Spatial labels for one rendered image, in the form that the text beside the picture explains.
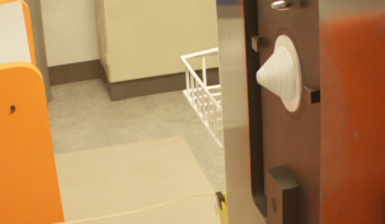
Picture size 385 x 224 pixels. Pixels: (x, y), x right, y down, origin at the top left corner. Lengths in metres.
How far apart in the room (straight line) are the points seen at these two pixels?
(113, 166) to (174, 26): 2.23
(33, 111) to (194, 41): 2.94
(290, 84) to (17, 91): 0.42
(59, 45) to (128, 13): 0.53
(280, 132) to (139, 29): 3.13
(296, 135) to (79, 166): 1.05
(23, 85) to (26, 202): 0.15
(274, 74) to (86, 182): 1.00
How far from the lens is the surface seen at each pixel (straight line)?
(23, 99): 1.00
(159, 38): 3.87
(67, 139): 3.61
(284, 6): 0.63
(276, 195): 0.72
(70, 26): 4.18
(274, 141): 0.75
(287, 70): 0.66
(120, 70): 3.88
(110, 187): 1.60
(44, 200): 1.05
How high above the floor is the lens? 1.44
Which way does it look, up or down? 22 degrees down
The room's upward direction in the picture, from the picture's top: 4 degrees counter-clockwise
